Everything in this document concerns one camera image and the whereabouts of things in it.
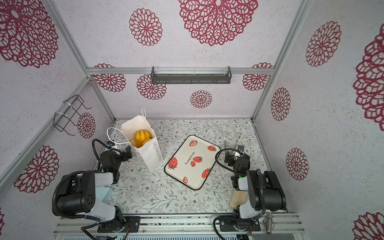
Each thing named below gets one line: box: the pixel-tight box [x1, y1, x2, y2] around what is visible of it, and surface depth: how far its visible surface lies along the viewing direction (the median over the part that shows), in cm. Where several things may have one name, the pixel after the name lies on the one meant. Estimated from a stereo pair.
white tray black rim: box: [164, 135, 222, 190], surface depth 98 cm
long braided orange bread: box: [129, 134, 149, 149], surface depth 88 cm
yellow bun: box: [134, 129, 152, 142], surface depth 88 cm
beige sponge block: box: [230, 189, 249, 210], surface depth 80 cm
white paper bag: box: [121, 115, 164, 171], surface depth 86 cm
